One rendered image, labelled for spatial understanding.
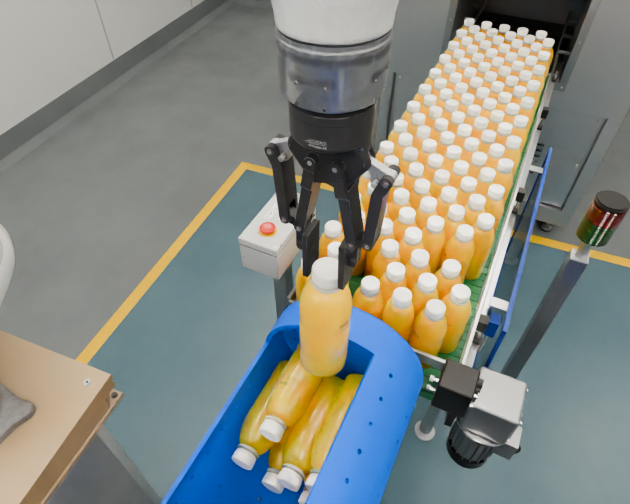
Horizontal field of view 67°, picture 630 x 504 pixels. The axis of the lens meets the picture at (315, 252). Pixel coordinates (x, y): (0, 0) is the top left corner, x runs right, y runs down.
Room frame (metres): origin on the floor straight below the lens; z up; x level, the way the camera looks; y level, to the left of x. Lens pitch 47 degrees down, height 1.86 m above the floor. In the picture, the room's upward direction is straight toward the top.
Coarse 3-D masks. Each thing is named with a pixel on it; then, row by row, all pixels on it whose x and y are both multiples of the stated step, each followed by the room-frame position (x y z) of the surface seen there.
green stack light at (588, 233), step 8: (584, 216) 0.71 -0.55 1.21; (584, 224) 0.70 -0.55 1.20; (592, 224) 0.69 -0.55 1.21; (576, 232) 0.71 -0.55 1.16; (584, 232) 0.69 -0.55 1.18; (592, 232) 0.68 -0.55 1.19; (600, 232) 0.67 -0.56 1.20; (608, 232) 0.67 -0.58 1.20; (584, 240) 0.69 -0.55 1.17; (592, 240) 0.68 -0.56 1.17; (600, 240) 0.67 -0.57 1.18; (608, 240) 0.68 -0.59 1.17
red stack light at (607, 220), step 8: (592, 200) 0.72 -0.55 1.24; (592, 208) 0.70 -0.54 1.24; (600, 208) 0.69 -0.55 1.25; (592, 216) 0.69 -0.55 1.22; (600, 216) 0.68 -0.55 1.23; (608, 216) 0.68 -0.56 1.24; (616, 216) 0.67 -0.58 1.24; (624, 216) 0.68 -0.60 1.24; (600, 224) 0.68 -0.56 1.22; (608, 224) 0.67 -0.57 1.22; (616, 224) 0.67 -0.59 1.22
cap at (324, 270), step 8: (320, 264) 0.38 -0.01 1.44; (328, 264) 0.38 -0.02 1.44; (336, 264) 0.38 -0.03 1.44; (312, 272) 0.37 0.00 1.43; (320, 272) 0.37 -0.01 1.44; (328, 272) 0.37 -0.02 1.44; (336, 272) 0.37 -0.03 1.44; (320, 280) 0.36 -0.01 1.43; (328, 280) 0.36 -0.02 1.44; (336, 280) 0.36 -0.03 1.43; (328, 288) 0.36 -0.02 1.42
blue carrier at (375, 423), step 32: (288, 320) 0.47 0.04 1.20; (352, 320) 0.44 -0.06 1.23; (288, 352) 0.51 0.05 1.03; (352, 352) 0.46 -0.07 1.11; (384, 352) 0.39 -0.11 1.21; (256, 384) 0.42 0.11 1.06; (384, 384) 0.35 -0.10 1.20; (416, 384) 0.38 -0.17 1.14; (224, 416) 0.34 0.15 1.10; (352, 416) 0.29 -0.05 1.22; (384, 416) 0.30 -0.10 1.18; (224, 448) 0.31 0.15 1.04; (352, 448) 0.25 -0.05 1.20; (384, 448) 0.27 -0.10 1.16; (192, 480) 0.25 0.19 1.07; (224, 480) 0.27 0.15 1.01; (256, 480) 0.28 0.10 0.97; (320, 480) 0.20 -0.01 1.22; (352, 480) 0.21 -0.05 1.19; (384, 480) 0.23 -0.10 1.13
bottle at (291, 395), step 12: (288, 372) 0.41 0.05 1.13; (300, 372) 0.40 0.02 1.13; (276, 384) 0.39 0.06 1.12; (288, 384) 0.38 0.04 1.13; (300, 384) 0.38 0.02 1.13; (312, 384) 0.39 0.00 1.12; (276, 396) 0.36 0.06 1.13; (288, 396) 0.36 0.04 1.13; (300, 396) 0.36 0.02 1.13; (312, 396) 0.38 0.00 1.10; (276, 408) 0.34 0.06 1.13; (288, 408) 0.34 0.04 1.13; (300, 408) 0.35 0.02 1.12; (276, 420) 0.33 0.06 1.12; (288, 420) 0.33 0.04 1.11
